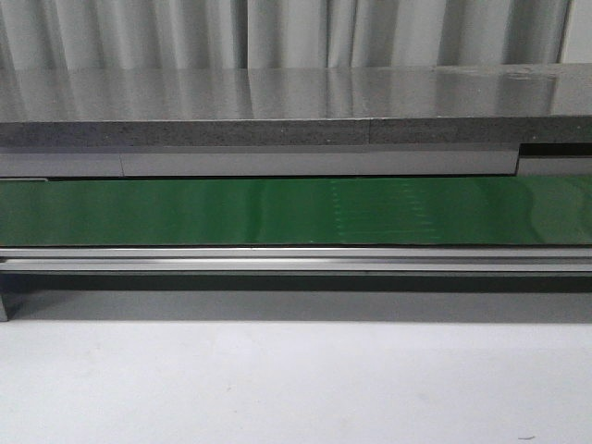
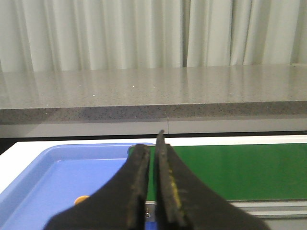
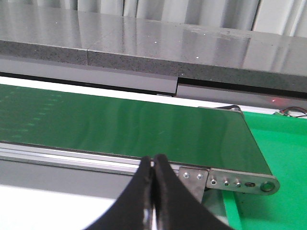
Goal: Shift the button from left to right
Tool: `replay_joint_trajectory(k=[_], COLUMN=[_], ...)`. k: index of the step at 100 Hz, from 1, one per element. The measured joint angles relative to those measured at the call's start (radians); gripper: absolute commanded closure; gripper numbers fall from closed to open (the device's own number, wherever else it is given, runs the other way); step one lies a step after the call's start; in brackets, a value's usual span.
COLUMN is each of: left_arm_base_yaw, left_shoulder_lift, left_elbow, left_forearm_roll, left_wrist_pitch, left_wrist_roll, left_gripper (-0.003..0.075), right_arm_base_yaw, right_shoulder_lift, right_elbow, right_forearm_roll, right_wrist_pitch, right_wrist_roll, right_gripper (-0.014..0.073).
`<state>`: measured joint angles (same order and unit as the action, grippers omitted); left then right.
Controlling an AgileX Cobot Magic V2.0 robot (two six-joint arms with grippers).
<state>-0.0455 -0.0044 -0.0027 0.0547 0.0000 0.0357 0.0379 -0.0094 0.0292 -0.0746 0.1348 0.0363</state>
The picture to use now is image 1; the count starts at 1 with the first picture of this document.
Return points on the grey pleated curtain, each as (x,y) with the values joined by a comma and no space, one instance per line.
(278,34)

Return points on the green conveyor belt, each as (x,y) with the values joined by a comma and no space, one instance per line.
(529,210)

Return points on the grey rear conveyor guard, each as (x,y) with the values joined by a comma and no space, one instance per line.
(404,159)

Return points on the aluminium front conveyor rail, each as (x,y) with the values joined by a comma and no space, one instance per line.
(299,260)

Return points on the grey conveyor support leg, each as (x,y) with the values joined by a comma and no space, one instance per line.
(13,292)

